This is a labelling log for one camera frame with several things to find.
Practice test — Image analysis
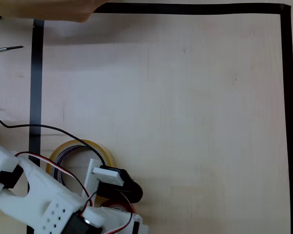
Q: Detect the small red tape roll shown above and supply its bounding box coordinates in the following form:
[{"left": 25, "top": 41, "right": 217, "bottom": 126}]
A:
[{"left": 99, "top": 197, "right": 137, "bottom": 214}]

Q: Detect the big yellow tape roll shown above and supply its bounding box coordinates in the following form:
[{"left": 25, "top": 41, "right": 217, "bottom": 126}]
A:
[{"left": 45, "top": 139, "right": 117, "bottom": 204}]

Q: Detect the bare person forearm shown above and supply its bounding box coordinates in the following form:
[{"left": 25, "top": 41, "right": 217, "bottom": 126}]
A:
[{"left": 0, "top": 0, "right": 106, "bottom": 23}]

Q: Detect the thin metal screwdriver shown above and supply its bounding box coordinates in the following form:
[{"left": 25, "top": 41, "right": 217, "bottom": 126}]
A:
[{"left": 0, "top": 45, "right": 24, "bottom": 55}]

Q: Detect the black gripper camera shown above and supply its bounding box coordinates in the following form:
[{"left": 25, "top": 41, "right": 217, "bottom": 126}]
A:
[{"left": 97, "top": 165, "right": 144, "bottom": 204}]

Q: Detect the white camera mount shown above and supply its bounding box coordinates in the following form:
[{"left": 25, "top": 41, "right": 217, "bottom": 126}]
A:
[{"left": 83, "top": 158, "right": 125, "bottom": 199}]

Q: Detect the black camera cable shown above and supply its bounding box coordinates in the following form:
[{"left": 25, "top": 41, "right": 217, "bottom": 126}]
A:
[{"left": 0, "top": 109, "right": 107, "bottom": 169}]

